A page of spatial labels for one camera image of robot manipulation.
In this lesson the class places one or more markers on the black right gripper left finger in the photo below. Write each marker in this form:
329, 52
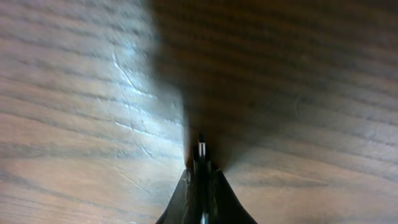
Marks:
177, 208

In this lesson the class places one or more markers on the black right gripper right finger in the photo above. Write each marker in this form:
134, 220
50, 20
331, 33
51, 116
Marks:
229, 209

